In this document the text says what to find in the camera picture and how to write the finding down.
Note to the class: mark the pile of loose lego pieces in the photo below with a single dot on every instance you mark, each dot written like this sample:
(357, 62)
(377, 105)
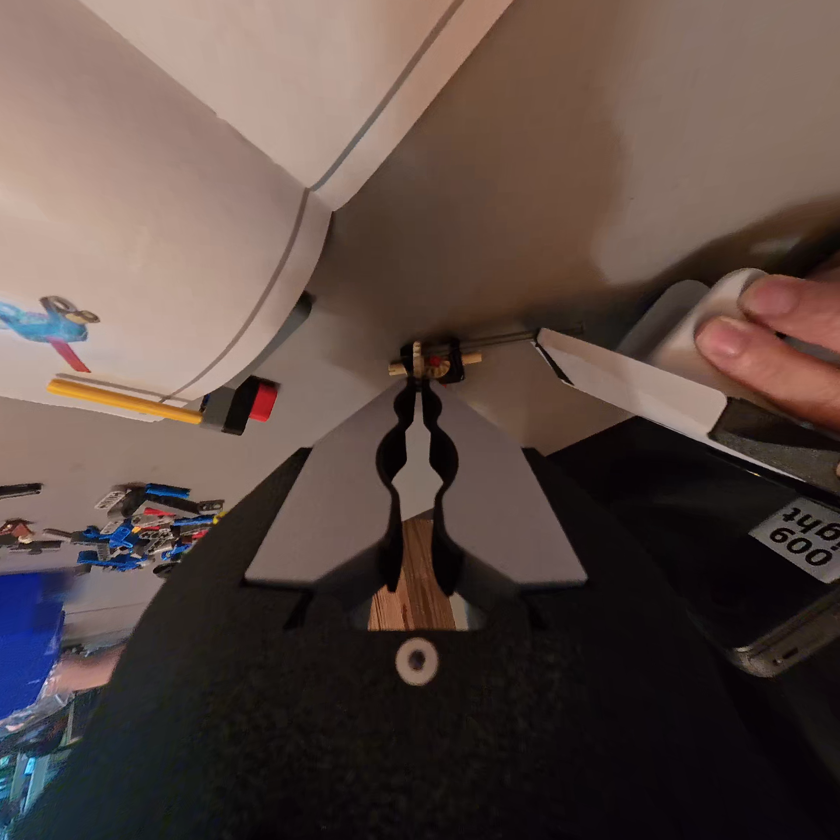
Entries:
(131, 538)

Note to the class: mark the black connector with red axle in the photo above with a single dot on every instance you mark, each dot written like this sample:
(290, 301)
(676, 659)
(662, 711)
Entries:
(453, 369)

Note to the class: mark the yellow axle lego subassembly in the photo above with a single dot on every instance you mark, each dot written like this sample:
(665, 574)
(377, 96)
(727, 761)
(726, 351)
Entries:
(131, 400)

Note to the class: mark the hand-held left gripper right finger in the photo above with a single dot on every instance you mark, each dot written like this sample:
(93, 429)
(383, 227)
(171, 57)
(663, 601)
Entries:
(512, 512)

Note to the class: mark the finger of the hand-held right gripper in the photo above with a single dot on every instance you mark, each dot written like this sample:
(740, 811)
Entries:
(643, 387)

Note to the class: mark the tan lego bevel gear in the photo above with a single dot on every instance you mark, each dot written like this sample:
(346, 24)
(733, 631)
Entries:
(403, 364)

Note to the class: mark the blue plastic bin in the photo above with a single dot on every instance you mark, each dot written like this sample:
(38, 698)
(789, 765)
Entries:
(29, 630)

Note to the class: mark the open lego instruction booklet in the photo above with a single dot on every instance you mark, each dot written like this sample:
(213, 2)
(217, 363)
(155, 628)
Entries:
(164, 197)

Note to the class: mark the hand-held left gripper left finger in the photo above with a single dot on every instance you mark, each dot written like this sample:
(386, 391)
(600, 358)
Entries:
(328, 512)

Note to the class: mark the person's right hand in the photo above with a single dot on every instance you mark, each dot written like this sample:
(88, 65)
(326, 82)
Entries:
(787, 348)

